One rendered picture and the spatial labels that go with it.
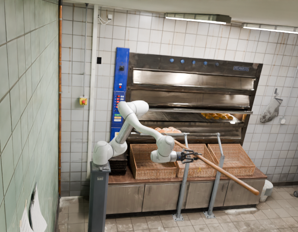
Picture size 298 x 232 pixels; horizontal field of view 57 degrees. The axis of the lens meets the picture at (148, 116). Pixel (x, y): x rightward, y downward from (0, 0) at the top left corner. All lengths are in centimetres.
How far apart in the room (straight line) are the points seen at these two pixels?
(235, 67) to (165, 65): 103
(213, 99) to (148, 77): 103
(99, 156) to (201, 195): 174
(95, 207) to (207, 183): 157
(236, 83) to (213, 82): 36
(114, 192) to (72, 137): 91
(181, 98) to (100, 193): 169
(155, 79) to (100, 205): 169
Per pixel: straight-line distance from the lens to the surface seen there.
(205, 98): 396
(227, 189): 413
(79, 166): 396
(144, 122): 377
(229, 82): 405
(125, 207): 374
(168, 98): 374
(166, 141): 208
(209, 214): 418
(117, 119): 365
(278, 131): 487
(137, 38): 348
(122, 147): 291
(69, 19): 340
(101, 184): 300
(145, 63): 356
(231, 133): 438
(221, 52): 389
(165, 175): 366
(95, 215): 323
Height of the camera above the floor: 252
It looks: 20 degrees down
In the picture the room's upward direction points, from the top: 7 degrees clockwise
